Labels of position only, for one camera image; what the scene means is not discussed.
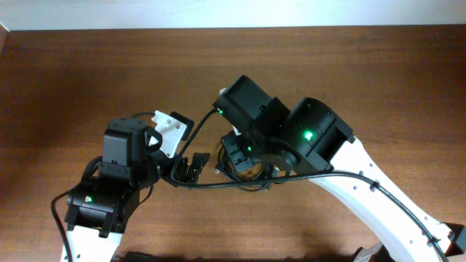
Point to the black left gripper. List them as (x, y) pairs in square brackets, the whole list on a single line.
[(187, 167)]

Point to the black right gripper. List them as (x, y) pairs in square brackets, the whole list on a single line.
[(235, 152)]

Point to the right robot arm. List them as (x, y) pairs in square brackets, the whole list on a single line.
[(313, 138)]

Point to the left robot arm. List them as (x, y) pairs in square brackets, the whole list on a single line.
[(135, 156)]

